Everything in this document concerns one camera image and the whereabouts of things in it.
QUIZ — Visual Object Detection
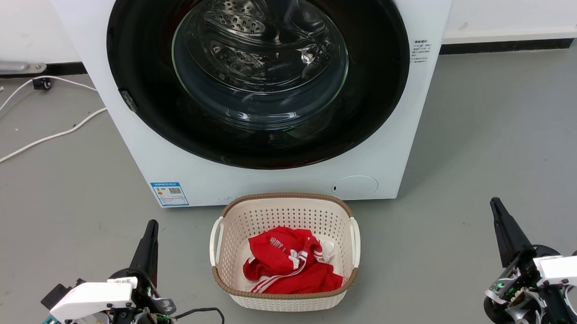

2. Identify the white floor cable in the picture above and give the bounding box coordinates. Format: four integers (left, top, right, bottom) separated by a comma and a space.
0, 74, 100, 142
0, 107, 110, 171

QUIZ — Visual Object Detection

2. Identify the grey metal furniture foot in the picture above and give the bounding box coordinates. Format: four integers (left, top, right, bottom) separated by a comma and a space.
0, 43, 47, 77

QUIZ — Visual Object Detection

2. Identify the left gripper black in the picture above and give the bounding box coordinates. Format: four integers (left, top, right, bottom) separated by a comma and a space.
101, 219, 177, 324

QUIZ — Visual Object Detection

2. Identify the white front-load washing machine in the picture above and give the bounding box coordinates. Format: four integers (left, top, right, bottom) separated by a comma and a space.
50, 0, 465, 212

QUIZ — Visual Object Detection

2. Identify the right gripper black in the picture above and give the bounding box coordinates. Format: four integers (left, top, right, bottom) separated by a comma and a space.
479, 194, 577, 324

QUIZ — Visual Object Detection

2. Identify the round black glass washer door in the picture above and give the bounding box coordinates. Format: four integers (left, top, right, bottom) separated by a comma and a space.
104, 0, 414, 176

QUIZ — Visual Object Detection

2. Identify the blue energy label sticker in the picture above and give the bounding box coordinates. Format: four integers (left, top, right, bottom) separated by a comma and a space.
150, 181, 190, 208

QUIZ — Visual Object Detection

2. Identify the round white filter cover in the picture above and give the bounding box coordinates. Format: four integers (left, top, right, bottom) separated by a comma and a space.
331, 174, 379, 198

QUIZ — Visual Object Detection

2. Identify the red garment with white stripes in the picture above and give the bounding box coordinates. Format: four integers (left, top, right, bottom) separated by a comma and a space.
241, 224, 344, 296

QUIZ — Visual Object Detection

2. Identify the small printed text sticker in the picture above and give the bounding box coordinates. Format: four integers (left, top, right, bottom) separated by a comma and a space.
411, 39, 432, 65

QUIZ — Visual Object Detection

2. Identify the cream perforated laundry basket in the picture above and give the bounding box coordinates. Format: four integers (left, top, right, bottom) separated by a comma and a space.
208, 190, 364, 315

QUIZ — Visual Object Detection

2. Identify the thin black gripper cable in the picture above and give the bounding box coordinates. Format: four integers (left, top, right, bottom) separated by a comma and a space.
171, 306, 226, 324

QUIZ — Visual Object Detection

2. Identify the steel washer drum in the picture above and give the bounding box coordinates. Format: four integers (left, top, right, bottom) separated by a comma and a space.
172, 0, 351, 134

